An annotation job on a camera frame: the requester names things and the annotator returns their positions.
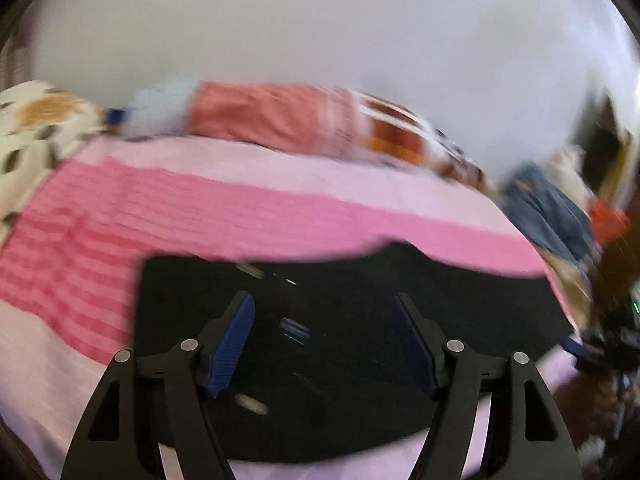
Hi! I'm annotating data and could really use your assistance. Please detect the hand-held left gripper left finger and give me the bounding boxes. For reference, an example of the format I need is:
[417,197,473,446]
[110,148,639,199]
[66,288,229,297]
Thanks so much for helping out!
[60,291,257,480]

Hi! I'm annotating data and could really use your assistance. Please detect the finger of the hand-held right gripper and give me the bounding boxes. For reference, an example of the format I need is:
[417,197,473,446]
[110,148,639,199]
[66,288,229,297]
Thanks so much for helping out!
[560,336,598,363]

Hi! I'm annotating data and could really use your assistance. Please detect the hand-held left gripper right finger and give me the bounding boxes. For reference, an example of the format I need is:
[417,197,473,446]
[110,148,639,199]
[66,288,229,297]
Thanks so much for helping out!
[395,292,583,480]

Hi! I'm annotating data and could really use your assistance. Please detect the black pants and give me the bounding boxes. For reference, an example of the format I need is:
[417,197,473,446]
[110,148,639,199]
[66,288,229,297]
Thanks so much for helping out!
[131,241,576,463]

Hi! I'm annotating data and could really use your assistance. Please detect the orange plastic bag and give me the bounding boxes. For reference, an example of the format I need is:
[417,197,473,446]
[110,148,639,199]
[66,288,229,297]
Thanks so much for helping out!
[587,200,631,241]

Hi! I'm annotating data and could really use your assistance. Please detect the pink checked bed sheet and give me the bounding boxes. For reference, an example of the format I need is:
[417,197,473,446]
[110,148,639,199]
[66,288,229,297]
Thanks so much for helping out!
[0,132,576,480]

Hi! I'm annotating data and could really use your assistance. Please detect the blue checked cloth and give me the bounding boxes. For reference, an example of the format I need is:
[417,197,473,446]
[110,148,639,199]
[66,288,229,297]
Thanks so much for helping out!
[502,162,598,266]

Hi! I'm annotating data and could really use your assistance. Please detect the white patterned cloth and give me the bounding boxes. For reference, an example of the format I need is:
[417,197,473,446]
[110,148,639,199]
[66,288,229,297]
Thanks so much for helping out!
[545,145,601,196]

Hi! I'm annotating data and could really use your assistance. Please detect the dark framed panel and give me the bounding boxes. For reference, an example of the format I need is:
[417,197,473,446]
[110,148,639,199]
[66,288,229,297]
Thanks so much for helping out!
[575,90,640,211]

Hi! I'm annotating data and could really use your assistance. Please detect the pink plaid pillow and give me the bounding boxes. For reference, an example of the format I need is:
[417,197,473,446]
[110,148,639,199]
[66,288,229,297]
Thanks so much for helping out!
[122,80,493,193]

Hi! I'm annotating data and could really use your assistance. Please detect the cream floral pillow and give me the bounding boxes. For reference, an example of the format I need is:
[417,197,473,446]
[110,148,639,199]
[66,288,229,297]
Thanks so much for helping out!
[0,80,113,246]

